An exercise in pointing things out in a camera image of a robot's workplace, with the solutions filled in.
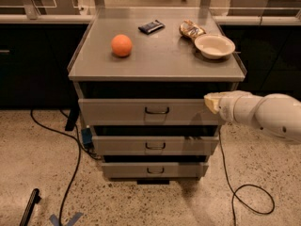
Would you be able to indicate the padded gripper body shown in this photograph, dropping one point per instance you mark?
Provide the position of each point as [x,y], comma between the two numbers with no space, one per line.
[226,107]

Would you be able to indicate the grey top drawer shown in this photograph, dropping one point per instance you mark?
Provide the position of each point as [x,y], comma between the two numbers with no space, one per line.
[147,112]

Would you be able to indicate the grey drawer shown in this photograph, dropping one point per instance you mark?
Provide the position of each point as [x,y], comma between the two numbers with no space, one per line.
[154,170]
[147,112]
[154,145]

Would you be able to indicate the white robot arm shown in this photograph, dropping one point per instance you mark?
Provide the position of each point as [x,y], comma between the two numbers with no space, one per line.
[276,115]

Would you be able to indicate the grey metal drawer cabinet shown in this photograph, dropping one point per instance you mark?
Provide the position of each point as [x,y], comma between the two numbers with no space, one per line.
[162,65]

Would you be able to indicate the grey middle drawer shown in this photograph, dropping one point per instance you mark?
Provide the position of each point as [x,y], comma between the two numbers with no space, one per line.
[154,145]

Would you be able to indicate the grey bottom drawer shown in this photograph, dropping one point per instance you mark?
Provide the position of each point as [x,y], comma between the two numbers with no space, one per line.
[154,170]

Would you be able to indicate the white bowl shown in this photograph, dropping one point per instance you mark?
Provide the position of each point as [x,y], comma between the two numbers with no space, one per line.
[214,46]

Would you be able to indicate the dark counter cabinet right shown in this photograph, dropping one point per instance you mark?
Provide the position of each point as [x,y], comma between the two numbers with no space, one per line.
[271,54]

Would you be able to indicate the dark counter cabinet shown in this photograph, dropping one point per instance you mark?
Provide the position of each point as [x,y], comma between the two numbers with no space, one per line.
[271,54]
[34,61]

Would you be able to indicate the crumpled chip bag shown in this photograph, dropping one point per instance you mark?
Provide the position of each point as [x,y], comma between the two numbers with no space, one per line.
[191,30]

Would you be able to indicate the dark blue snack bar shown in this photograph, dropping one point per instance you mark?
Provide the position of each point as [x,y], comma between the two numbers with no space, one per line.
[151,27]

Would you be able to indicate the orange ball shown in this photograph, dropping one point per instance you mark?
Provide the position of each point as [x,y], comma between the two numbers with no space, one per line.
[121,45]

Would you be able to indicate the blue power box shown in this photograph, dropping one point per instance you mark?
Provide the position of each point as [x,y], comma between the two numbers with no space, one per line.
[87,138]

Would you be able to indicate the dark counter cabinet left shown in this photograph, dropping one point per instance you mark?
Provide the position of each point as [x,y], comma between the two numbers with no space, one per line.
[34,61]

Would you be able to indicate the black bar on floor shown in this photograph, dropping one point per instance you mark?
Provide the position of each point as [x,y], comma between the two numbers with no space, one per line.
[33,200]

